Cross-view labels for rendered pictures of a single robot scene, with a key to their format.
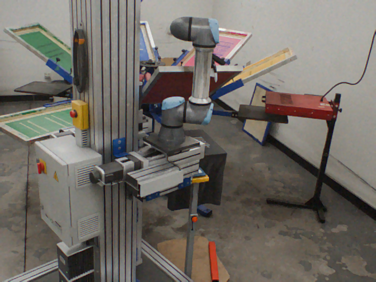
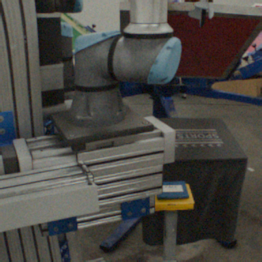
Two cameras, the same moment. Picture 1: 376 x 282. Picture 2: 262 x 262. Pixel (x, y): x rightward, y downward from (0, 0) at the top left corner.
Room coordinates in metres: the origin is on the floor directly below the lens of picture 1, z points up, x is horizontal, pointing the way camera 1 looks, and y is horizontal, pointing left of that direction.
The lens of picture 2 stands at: (1.12, -0.32, 1.58)
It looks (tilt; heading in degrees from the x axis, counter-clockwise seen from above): 24 degrees down; 14
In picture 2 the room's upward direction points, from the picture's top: 2 degrees clockwise
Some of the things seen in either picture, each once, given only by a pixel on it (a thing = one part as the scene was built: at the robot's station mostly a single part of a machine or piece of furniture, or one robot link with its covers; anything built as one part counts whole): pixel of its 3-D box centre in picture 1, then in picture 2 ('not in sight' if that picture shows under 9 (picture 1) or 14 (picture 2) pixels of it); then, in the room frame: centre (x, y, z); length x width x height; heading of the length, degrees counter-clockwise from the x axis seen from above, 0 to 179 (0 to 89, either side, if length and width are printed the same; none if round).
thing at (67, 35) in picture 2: not in sight; (55, 38); (2.34, 0.44, 1.42); 0.13 x 0.12 x 0.14; 106
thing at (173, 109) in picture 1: (174, 110); (99, 55); (1.99, 0.09, 1.42); 0.13 x 0.12 x 0.14; 87
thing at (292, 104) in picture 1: (298, 104); not in sight; (3.53, -0.99, 1.06); 0.61 x 0.46 x 0.12; 81
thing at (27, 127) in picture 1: (69, 106); not in sight; (3.05, 0.98, 1.05); 1.08 x 0.61 x 0.23; 141
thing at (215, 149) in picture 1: (186, 142); (185, 136); (2.71, 0.01, 0.95); 0.48 x 0.44 x 0.01; 21
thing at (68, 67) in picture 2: not in sight; (58, 68); (2.35, 0.43, 1.31); 0.15 x 0.15 x 0.10
